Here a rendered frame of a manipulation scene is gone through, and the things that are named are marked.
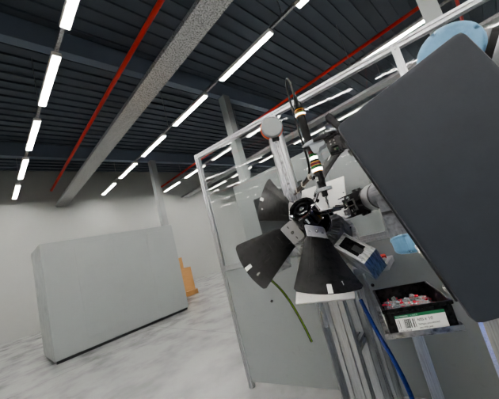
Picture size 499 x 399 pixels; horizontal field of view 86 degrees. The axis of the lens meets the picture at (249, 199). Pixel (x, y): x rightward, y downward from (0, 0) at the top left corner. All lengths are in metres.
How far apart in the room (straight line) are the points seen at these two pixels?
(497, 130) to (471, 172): 0.03
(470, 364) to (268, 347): 1.25
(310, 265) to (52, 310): 5.38
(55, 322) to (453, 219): 5.94
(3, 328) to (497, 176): 12.59
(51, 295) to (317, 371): 4.80
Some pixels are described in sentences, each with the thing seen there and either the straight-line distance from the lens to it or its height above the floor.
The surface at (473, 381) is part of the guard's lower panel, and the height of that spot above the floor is 0.16.
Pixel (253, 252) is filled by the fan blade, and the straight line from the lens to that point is 1.18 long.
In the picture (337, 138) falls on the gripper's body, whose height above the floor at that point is 1.45.
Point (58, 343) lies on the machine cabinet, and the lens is 6.04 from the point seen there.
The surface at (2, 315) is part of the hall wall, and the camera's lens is 12.58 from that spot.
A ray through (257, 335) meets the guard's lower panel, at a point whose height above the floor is 0.41.
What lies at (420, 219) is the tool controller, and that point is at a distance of 0.25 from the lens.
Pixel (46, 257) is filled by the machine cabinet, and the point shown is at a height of 1.79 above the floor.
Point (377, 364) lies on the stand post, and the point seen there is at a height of 0.43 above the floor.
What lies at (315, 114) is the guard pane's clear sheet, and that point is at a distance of 1.99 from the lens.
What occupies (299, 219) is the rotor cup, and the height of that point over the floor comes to 1.18.
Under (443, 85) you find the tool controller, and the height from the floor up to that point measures 1.22.
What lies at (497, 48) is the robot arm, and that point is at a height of 1.38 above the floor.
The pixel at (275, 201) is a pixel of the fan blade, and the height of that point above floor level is 1.30.
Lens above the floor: 1.14
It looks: 9 degrees up
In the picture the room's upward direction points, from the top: 15 degrees counter-clockwise
